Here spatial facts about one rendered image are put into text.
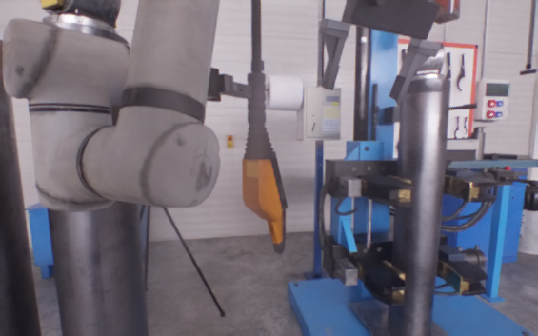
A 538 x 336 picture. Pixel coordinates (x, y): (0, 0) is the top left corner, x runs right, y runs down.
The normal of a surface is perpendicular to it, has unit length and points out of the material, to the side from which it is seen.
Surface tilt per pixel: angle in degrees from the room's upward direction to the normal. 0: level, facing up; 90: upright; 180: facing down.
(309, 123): 90
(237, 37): 90
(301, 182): 90
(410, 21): 114
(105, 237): 90
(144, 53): 76
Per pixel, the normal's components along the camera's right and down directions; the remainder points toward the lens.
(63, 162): -0.37, 0.02
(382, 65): 0.17, 0.12
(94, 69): 0.84, 0.11
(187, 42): 0.66, -0.02
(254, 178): -0.58, 0.10
